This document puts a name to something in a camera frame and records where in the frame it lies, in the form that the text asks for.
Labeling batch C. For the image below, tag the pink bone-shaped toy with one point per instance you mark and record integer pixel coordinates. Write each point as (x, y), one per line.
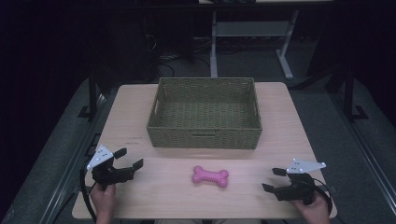
(210, 176)

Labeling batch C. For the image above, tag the green woven basket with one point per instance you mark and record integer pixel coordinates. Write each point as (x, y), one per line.
(204, 124)

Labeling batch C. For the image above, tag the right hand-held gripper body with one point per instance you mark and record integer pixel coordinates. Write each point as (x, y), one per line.
(299, 188)

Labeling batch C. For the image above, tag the person's left hand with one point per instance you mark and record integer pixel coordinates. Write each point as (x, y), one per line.
(104, 200)

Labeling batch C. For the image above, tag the grey metal desk frame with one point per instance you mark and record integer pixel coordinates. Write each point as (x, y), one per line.
(249, 28)

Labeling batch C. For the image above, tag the aluminium floor rail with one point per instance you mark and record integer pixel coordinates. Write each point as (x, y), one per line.
(71, 168)
(367, 155)

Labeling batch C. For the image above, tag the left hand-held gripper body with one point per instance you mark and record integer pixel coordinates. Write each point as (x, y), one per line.
(109, 175)

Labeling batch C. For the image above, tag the black metal stand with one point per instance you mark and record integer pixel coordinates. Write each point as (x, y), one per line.
(349, 96)
(92, 93)

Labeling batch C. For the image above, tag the person's right hand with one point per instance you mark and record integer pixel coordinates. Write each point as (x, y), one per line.
(316, 210)

